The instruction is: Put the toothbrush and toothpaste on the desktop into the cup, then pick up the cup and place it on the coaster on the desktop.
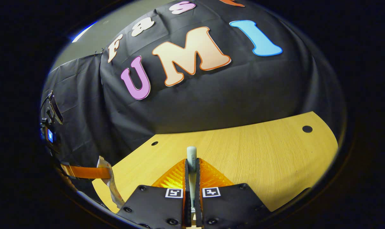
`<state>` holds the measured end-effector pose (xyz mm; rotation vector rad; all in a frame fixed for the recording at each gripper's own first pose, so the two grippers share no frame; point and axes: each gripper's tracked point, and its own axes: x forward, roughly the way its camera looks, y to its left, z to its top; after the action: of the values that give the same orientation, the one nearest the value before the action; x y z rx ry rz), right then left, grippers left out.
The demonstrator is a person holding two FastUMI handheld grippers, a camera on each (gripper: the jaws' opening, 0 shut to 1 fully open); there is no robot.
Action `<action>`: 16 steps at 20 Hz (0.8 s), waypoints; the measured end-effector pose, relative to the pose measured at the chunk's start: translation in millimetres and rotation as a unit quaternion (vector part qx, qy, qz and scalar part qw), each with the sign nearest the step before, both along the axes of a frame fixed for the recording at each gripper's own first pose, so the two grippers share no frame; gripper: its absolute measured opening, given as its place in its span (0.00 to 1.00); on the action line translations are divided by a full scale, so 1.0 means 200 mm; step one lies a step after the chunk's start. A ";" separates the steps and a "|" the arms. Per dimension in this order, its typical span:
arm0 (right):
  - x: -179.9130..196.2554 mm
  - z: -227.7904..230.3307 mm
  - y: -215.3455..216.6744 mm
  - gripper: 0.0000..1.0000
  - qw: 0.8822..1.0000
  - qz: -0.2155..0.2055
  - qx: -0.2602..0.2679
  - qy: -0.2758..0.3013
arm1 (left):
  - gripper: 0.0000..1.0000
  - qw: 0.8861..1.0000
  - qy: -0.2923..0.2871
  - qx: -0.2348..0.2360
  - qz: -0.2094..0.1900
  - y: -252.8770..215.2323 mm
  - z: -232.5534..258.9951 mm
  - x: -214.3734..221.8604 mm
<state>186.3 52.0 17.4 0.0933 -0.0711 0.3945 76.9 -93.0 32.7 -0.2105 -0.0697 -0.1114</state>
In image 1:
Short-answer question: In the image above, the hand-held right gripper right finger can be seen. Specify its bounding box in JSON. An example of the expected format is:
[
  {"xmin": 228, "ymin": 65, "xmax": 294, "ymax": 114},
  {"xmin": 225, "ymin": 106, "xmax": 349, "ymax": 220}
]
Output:
[{"xmin": 196, "ymin": 158, "xmax": 271, "ymax": 228}]

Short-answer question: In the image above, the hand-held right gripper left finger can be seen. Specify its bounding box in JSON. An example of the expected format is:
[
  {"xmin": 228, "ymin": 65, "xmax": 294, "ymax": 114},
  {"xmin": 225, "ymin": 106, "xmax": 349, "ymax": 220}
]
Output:
[{"xmin": 118, "ymin": 158, "xmax": 193, "ymax": 229}]

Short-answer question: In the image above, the yellow wooden desktop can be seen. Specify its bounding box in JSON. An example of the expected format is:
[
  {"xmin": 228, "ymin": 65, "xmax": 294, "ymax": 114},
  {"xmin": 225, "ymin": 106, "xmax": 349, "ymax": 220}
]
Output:
[{"xmin": 92, "ymin": 111, "xmax": 338, "ymax": 213}]

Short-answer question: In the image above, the black backdrop cloth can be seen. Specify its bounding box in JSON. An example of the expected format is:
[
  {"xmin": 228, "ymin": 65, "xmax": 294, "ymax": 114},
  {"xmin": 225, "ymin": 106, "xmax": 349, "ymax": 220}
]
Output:
[{"xmin": 41, "ymin": 0, "xmax": 346, "ymax": 198}]

